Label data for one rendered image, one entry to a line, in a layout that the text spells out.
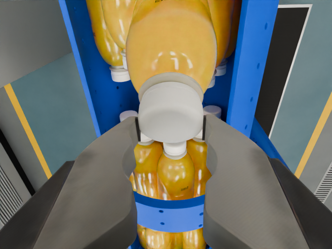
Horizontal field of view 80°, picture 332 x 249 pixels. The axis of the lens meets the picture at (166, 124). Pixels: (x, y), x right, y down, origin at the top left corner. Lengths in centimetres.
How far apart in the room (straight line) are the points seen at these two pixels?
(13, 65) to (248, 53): 99
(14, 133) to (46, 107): 47
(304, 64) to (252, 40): 150
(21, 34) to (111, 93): 79
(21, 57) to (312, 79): 178
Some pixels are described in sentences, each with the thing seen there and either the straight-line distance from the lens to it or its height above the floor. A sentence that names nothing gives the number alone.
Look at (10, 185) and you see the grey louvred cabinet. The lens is 240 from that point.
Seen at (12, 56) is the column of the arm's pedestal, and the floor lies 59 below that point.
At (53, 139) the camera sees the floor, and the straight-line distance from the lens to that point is 209.
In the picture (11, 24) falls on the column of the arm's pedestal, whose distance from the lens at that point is 114.
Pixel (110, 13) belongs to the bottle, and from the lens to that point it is 29.
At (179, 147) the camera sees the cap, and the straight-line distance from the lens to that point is 32.
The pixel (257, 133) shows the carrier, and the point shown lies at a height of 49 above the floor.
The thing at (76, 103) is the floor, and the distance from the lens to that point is 177.
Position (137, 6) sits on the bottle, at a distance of 19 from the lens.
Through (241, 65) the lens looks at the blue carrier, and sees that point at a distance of 23.
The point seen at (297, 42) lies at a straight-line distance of 148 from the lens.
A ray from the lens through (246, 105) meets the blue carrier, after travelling 27.
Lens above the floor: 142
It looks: 58 degrees down
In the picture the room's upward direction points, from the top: 176 degrees counter-clockwise
